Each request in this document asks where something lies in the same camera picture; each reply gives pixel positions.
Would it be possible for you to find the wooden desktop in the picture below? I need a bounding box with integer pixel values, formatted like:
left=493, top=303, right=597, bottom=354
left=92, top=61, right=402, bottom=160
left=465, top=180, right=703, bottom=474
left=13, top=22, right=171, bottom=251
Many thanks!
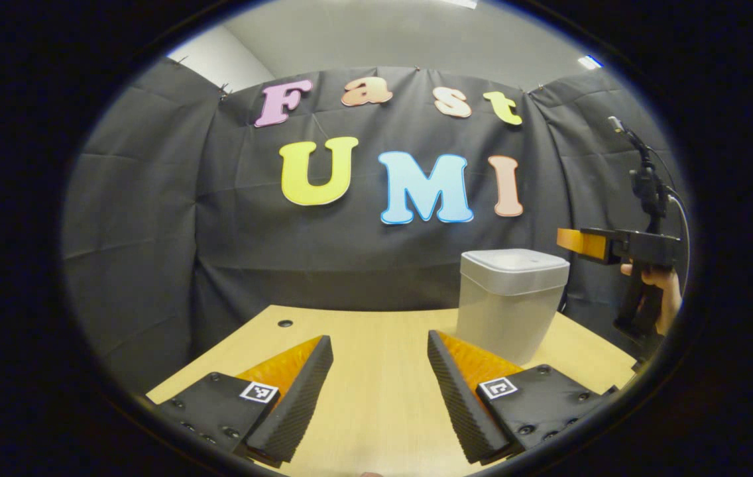
left=146, top=305, right=637, bottom=477

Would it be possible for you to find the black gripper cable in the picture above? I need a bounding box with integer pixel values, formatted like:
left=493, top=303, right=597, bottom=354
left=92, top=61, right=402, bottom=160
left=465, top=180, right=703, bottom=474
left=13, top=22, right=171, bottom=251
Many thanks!
left=665, top=189, right=691, bottom=272

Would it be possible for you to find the grey desktop garbage bin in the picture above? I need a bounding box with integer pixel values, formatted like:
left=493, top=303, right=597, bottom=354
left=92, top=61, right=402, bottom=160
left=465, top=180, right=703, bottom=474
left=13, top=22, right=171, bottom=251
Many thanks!
left=456, top=249, right=571, bottom=366

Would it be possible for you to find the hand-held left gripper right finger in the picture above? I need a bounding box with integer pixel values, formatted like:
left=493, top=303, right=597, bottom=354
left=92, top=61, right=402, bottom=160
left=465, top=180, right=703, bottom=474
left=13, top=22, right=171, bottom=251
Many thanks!
left=427, top=329, right=617, bottom=466

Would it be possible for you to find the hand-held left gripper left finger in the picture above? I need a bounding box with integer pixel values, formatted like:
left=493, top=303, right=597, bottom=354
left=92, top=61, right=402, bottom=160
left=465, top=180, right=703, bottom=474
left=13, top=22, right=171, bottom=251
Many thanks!
left=151, top=335, right=335, bottom=468

